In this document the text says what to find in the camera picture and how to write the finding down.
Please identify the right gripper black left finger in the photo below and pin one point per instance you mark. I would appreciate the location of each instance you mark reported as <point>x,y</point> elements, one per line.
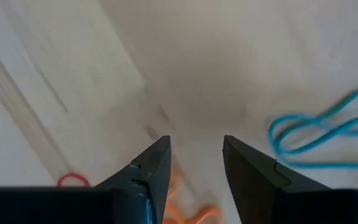
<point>73,205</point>

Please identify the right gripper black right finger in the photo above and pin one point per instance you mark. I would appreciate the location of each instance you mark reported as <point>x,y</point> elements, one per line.
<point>291,202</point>

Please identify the grey rubber bands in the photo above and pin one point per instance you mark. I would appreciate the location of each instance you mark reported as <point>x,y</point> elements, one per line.
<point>291,119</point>

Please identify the orange and red band pile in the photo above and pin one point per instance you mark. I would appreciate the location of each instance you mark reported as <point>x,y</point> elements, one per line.
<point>210,214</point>

